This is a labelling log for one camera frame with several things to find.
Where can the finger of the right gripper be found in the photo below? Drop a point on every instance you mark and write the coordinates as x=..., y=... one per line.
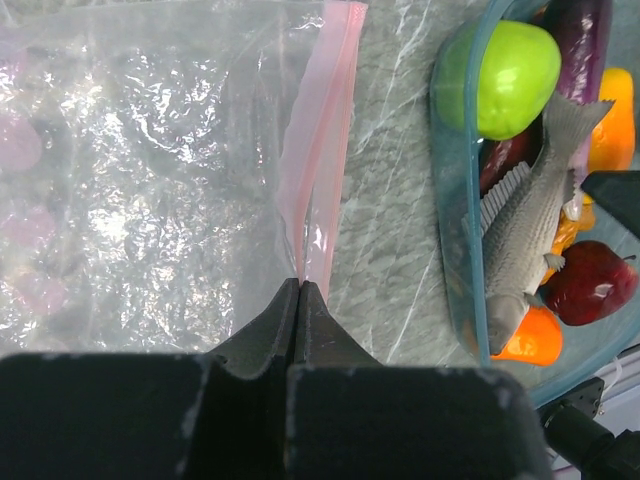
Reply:
x=616, y=192

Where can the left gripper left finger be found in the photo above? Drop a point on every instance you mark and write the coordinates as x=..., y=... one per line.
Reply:
x=214, y=415

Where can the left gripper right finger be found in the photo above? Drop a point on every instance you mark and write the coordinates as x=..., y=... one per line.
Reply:
x=349, y=417

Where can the grey toy fish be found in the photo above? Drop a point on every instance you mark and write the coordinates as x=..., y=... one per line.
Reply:
x=519, y=216

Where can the orange tangerine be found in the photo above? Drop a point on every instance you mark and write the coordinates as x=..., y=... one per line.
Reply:
x=538, y=341

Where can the clear zip top bag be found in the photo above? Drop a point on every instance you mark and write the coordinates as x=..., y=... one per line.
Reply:
x=166, y=166

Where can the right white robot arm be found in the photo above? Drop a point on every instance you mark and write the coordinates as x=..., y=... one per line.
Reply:
x=595, y=451

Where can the teal transparent food tray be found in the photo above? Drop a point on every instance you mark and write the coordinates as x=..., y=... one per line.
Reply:
x=455, y=152

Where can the orange mango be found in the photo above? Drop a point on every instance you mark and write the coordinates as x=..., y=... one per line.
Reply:
x=613, y=140

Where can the red apple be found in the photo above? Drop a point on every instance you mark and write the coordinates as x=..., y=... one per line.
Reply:
x=594, y=283

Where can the green apple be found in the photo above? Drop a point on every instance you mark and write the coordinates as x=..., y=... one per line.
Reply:
x=519, y=71

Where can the purple eggplant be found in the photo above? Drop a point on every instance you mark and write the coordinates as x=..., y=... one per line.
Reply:
x=581, y=28

